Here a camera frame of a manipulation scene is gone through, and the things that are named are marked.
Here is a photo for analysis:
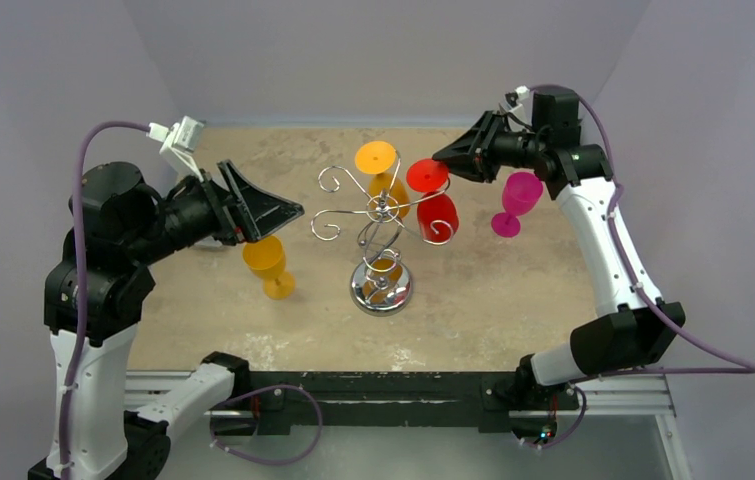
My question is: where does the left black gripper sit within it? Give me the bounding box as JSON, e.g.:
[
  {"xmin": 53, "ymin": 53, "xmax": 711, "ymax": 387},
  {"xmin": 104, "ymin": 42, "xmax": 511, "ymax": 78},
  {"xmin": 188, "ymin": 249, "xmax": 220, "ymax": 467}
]
[{"xmin": 128, "ymin": 155, "xmax": 303, "ymax": 262}]

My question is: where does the orange wine glass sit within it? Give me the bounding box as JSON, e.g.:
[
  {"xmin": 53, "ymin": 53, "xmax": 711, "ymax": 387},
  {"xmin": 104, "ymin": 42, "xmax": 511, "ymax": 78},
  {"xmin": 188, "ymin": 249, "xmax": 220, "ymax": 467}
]
[
  {"xmin": 354, "ymin": 140, "xmax": 410, "ymax": 219},
  {"xmin": 242, "ymin": 235, "xmax": 296, "ymax": 300}
]

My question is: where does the pink wine glass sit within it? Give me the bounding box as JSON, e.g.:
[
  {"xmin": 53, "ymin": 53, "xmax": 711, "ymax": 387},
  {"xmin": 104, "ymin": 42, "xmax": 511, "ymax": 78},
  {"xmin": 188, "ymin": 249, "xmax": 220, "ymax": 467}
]
[{"xmin": 490, "ymin": 172, "xmax": 544, "ymax": 238}]

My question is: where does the red wine glass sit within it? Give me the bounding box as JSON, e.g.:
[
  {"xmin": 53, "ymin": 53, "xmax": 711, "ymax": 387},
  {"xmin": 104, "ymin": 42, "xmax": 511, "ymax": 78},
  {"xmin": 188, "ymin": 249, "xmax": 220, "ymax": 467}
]
[{"xmin": 406, "ymin": 158, "xmax": 459, "ymax": 244}]

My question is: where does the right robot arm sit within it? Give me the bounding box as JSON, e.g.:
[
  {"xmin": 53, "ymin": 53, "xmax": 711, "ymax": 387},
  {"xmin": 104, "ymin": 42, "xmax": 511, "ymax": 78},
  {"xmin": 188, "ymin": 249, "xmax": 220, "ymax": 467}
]
[{"xmin": 432, "ymin": 85, "xmax": 685, "ymax": 408}]

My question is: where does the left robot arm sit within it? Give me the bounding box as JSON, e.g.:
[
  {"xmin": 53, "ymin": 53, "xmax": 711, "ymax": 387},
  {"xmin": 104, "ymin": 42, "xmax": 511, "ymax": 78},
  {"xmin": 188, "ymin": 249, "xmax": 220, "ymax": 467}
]
[{"xmin": 28, "ymin": 160, "xmax": 304, "ymax": 479}]

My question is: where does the chrome wine glass rack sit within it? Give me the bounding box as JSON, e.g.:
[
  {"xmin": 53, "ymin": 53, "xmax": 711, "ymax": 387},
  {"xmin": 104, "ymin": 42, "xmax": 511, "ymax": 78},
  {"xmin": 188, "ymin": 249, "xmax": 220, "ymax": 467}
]
[{"xmin": 310, "ymin": 153, "xmax": 457, "ymax": 317}]

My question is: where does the clear plastic compartment box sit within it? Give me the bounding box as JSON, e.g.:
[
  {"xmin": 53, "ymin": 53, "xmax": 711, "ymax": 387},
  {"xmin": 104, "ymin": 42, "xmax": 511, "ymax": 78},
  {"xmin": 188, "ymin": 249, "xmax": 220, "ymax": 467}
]
[{"xmin": 193, "ymin": 236, "xmax": 227, "ymax": 251}]

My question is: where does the black front mounting bar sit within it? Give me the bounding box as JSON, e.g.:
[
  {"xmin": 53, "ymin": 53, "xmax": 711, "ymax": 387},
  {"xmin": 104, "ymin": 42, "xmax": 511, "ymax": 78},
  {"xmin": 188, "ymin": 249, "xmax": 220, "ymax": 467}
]
[{"xmin": 235, "ymin": 371, "xmax": 579, "ymax": 435}]

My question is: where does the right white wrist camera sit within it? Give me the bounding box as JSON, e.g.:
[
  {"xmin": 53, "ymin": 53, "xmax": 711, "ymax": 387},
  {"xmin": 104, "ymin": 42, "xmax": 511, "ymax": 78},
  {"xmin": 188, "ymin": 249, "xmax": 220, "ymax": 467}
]
[{"xmin": 499, "ymin": 85, "xmax": 531, "ymax": 123}]

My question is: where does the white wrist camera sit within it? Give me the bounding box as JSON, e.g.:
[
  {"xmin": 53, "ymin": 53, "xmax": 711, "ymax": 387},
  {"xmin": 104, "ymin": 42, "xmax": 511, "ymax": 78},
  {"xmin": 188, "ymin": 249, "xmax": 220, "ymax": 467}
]
[
  {"xmin": 499, "ymin": 85, "xmax": 531, "ymax": 123},
  {"xmin": 147, "ymin": 116, "xmax": 206, "ymax": 181}
]

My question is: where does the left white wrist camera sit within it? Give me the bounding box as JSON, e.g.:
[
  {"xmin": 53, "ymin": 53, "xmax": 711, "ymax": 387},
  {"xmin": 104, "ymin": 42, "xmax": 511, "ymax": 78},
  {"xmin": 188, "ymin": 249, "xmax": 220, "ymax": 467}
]
[{"xmin": 147, "ymin": 116, "xmax": 206, "ymax": 181}]

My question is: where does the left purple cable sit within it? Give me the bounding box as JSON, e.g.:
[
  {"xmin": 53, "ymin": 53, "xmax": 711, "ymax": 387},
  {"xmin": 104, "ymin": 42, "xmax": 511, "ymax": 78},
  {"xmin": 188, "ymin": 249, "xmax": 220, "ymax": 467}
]
[{"xmin": 58, "ymin": 121, "xmax": 153, "ymax": 480}]

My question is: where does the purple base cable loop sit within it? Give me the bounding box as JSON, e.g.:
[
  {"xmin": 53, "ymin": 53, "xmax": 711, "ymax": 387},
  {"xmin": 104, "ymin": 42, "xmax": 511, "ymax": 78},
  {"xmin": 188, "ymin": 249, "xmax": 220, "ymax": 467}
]
[{"xmin": 209, "ymin": 385, "xmax": 324, "ymax": 466}]

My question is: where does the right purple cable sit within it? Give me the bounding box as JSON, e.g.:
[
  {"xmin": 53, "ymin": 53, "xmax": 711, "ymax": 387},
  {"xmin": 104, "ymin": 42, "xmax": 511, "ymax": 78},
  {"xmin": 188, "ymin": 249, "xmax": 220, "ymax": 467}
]
[{"xmin": 527, "ymin": 84, "xmax": 755, "ymax": 452}]

